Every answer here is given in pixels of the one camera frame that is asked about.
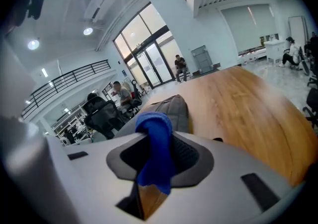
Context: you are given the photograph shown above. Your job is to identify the person's head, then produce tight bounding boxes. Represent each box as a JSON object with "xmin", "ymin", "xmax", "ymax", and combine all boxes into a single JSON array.
[{"xmin": 3, "ymin": 0, "xmax": 34, "ymax": 36}]

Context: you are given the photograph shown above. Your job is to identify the white ceiling air conditioner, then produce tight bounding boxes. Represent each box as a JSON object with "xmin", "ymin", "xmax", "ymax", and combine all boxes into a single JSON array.
[{"xmin": 83, "ymin": 0, "xmax": 116, "ymax": 24}]

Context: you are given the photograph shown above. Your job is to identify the grey metal cabinet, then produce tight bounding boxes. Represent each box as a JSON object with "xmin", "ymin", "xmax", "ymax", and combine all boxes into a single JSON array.
[{"xmin": 190, "ymin": 45, "xmax": 214, "ymax": 74}]

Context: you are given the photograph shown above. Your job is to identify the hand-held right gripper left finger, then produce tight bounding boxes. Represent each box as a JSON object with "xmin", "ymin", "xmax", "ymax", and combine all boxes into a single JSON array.
[{"xmin": 53, "ymin": 133, "xmax": 151, "ymax": 224}]

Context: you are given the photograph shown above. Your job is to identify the black mesh office chair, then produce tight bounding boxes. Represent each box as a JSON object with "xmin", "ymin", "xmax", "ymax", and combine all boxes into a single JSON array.
[{"xmin": 83, "ymin": 100, "xmax": 130, "ymax": 141}]

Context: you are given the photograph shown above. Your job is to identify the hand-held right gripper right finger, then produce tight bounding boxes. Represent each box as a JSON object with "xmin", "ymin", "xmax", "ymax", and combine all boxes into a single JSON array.
[{"xmin": 146, "ymin": 131, "xmax": 308, "ymax": 224}]

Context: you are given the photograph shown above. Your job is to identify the white cabinet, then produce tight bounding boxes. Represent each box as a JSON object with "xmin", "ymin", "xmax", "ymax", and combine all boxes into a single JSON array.
[{"xmin": 263, "ymin": 40, "xmax": 286, "ymax": 64}]

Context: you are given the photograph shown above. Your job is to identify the black head-worn camera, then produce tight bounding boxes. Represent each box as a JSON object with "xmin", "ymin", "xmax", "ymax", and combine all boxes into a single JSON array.
[{"xmin": 26, "ymin": 0, "xmax": 45, "ymax": 20}]

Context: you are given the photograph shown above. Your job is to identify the grey backpack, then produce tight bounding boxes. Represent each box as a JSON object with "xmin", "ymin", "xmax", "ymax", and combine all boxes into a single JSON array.
[{"xmin": 113, "ymin": 94, "xmax": 193, "ymax": 142}]

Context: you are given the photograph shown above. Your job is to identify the grey window blind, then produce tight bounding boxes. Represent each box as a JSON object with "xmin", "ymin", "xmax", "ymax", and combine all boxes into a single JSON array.
[{"xmin": 221, "ymin": 4, "xmax": 280, "ymax": 54}]

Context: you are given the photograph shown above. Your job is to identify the glass entrance doors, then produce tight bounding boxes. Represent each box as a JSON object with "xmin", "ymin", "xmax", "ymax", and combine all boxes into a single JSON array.
[{"xmin": 113, "ymin": 1, "xmax": 186, "ymax": 89}]

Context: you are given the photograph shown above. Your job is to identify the black balcony railing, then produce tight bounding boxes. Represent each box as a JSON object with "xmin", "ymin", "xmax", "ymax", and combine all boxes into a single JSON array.
[{"xmin": 21, "ymin": 59, "xmax": 111, "ymax": 119}]

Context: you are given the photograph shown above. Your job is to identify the blue cloth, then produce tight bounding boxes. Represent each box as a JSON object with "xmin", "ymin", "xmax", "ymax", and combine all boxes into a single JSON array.
[{"xmin": 135, "ymin": 112, "xmax": 176, "ymax": 196}]

